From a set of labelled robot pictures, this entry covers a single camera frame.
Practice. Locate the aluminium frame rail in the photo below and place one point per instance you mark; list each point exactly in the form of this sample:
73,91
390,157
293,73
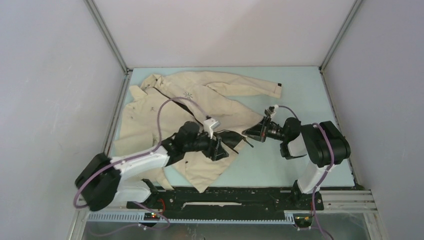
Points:
335,200

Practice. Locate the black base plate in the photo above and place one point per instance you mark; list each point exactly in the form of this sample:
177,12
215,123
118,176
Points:
232,203

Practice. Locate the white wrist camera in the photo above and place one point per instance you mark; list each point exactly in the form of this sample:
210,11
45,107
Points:
209,125
271,111

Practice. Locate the controller board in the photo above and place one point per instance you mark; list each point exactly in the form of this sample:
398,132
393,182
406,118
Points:
150,216
303,221

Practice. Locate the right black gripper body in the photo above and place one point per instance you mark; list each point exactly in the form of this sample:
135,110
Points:
274,131

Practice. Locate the left controller board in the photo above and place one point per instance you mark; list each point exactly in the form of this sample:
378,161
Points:
150,216

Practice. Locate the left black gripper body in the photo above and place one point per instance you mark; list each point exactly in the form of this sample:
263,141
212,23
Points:
203,143

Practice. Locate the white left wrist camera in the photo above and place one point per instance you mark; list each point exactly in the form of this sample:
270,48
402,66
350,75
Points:
209,125

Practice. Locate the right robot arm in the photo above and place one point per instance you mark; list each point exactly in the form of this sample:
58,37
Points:
322,143

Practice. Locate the beige zip jacket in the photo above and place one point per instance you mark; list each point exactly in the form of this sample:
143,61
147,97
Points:
163,103

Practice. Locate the right controller board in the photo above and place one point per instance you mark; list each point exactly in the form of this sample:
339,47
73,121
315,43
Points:
303,221

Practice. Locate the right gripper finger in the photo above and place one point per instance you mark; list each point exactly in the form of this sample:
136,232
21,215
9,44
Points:
257,129
255,135

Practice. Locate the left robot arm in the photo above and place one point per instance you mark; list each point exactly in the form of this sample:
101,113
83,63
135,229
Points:
105,180

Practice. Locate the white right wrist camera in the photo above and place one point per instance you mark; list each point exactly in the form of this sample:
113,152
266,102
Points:
271,111

